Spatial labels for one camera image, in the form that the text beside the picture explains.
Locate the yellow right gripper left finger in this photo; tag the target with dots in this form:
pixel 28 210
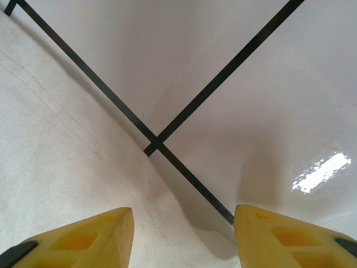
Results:
pixel 83 240

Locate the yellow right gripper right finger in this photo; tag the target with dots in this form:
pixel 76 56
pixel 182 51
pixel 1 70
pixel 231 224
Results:
pixel 279 243

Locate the cream t-shirt with black print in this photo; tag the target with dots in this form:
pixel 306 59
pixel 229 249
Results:
pixel 61 156

